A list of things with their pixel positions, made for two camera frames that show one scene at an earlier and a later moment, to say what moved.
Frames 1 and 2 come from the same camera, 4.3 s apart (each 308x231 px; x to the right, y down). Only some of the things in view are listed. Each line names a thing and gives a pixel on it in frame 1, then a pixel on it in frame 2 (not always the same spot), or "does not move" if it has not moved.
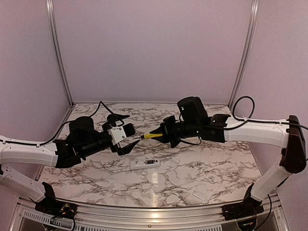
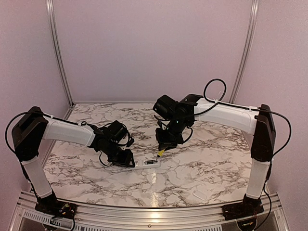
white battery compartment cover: x=199 y=195 does not move
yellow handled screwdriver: x=150 y=135 → x=160 y=153
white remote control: x=143 y=164 does not move
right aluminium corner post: x=253 y=20 does not move
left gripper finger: x=127 y=149 → x=116 y=164
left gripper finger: x=111 y=118 → x=130 y=158
